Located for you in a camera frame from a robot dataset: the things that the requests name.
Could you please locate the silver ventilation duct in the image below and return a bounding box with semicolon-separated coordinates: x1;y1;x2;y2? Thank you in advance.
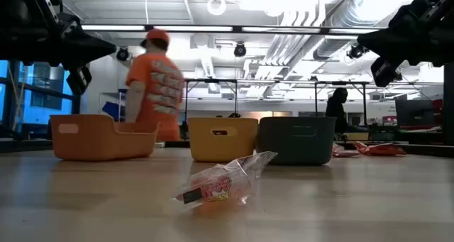
314;0;402;60

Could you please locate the orange plastic bin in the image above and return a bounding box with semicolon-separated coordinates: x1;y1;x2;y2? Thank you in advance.
49;114;160;162

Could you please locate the black aluminium rig frame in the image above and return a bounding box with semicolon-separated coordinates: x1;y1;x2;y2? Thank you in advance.
0;21;454;158

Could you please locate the blue storage bin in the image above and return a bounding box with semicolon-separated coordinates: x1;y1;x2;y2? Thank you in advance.
101;100;126;122

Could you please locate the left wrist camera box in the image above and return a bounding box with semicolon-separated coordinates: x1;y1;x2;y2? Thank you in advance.
65;65;93;96

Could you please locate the orange candy packet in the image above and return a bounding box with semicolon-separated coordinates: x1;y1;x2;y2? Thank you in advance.
354;141;407;157

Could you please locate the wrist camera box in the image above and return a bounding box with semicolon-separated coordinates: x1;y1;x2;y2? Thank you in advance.
65;65;93;96
370;56;404;89

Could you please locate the person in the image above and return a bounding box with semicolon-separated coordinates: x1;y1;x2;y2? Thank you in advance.
124;28;186;143
325;87;370;135

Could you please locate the pink candy packet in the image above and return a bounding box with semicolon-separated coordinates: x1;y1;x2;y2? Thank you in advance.
331;143;361;158

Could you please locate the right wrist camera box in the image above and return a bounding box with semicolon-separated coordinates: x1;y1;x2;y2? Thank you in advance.
370;56;404;89

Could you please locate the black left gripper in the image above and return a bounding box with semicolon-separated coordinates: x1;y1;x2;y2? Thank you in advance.
42;13;118;69

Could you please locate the yellow plastic bin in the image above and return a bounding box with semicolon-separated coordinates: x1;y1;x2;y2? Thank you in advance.
187;116;259;163

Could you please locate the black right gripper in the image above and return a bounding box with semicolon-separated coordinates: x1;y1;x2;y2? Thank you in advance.
357;0;454;68

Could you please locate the white light strip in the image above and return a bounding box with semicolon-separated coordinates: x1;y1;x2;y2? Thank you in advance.
328;28;386;35
241;26;322;34
81;24;145;32
153;25;233;33

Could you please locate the clear Pop candy bag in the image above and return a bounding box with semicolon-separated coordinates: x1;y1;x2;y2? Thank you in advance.
175;150;279;211

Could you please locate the white ring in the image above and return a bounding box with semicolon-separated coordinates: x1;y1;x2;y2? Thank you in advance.
206;0;227;16

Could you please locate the black background table frame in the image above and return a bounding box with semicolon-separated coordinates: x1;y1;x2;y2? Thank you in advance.
314;80;369;126
183;78;239;121

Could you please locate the dark teal plastic bin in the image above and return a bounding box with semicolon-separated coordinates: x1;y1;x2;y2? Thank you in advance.
255;116;337;166

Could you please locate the black hanging camera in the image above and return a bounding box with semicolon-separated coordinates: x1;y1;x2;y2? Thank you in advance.
116;45;131;62
233;42;248;58
346;43;370;61

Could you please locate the black monitor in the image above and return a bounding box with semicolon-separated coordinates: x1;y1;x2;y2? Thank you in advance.
394;99;436;128

